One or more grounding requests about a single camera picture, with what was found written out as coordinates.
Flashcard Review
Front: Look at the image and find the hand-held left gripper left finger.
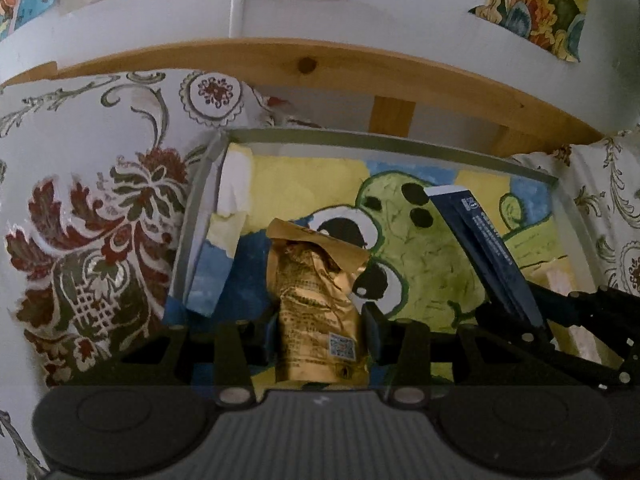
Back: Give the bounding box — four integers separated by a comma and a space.
117, 317, 282, 406

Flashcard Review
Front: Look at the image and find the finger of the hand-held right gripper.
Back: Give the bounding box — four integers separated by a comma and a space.
474, 304, 634, 392
527, 282, 640, 352

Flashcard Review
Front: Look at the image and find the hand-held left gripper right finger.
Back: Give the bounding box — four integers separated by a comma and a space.
360, 305, 532, 407

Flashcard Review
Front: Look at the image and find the gold snack packet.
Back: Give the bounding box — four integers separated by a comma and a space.
265, 217, 373, 391

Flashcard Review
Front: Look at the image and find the dark blue box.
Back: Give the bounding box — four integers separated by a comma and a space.
429, 185, 553, 335

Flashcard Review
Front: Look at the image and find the grey tray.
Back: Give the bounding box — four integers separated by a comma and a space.
167, 127, 603, 392

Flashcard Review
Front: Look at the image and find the frog painting sheet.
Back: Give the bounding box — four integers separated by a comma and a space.
187, 142, 576, 386

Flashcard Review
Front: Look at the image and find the white floral blanket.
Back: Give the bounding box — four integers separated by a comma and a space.
0, 70, 640, 480

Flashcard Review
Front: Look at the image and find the wooden bed rail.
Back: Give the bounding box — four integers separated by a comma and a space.
0, 37, 608, 157

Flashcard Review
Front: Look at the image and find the flower landscape wall painting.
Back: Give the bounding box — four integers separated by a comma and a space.
467, 0, 594, 64

